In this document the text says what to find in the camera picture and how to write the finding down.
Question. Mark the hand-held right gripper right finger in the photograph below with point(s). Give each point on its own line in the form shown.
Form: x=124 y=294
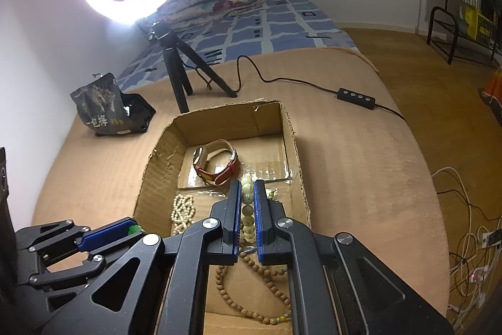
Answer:
x=257 y=213

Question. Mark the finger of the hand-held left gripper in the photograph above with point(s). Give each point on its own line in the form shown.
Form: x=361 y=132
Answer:
x=59 y=276
x=106 y=235

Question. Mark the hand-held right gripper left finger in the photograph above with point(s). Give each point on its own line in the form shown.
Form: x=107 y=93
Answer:
x=237 y=213

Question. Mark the cardboard box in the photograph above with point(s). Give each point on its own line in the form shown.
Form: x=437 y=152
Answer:
x=164 y=170

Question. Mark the black printed snack bag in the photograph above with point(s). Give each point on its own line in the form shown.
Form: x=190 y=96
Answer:
x=102 y=103

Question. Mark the black mini tripod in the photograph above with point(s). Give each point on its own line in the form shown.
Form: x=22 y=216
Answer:
x=174 y=60

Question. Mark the blue checkered bedsheet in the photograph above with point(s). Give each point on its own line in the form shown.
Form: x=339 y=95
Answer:
x=282 y=25

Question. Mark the yellow box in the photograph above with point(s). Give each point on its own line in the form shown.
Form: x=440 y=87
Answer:
x=482 y=25

